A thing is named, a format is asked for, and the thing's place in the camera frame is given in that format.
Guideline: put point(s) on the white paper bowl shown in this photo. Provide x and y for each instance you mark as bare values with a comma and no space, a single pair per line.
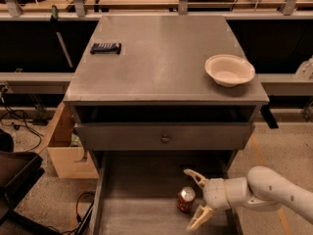
229,70

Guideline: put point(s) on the black chair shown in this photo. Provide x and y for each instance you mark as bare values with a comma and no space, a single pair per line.
19,171

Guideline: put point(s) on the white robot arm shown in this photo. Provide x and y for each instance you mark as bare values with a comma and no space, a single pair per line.
263,190

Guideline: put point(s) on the open grey middle drawer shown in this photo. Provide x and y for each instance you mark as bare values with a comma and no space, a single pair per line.
137,194

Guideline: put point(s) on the round drawer knob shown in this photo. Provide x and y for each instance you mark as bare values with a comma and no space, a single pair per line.
165,138

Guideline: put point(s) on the red coke can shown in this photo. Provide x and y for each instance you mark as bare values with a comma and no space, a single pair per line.
186,197

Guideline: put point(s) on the cardboard box on floor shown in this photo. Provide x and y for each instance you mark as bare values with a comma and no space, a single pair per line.
70,160

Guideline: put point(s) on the grey top drawer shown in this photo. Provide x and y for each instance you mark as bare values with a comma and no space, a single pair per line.
146,136

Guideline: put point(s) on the grey metal drawer cabinet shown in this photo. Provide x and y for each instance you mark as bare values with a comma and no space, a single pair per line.
159,75

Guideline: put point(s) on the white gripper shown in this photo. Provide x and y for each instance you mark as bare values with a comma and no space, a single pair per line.
215,193

